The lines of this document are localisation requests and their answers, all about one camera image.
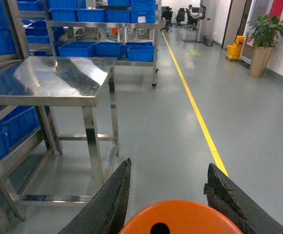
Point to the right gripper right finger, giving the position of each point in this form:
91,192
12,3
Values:
226,197

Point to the potted green plant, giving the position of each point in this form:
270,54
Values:
267,30

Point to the orange cylindrical cap 4680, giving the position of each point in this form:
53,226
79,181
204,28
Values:
179,217

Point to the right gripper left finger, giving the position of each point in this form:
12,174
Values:
106,212

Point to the yellow mop bucket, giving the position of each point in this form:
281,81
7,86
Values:
234,51

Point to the wheeled steel shelf cart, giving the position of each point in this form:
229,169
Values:
120,17

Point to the steel shelf rack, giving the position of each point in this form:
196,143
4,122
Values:
13,94

